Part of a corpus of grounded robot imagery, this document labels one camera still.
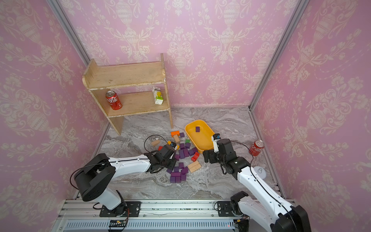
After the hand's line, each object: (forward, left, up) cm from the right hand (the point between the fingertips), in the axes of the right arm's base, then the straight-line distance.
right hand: (211, 151), depth 82 cm
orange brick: (+21, +22, -10) cm, 32 cm away
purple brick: (+20, +17, -11) cm, 28 cm away
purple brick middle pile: (+6, +15, -11) cm, 20 cm away
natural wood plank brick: (-4, +10, -11) cm, 15 cm away
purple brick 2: (+23, +5, -10) cm, 25 cm away
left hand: (-1, +22, -11) cm, 24 cm away
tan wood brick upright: (+16, +21, -10) cm, 28 cm away
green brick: (+15, +13, -11) cm, 23 cm away
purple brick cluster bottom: (-10, +20, -10) cm, 25 cm away
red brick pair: (+2, +9, -11) cm, 14 cm away
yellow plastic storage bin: (+20, +3, -13) cm, 24 cm away
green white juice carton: (+32, +31, +15) cm, 47 cm away
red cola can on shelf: (+26, +55, +19) cm, 64 cm away
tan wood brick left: (+15, +35, -12) cm, 40 cm away
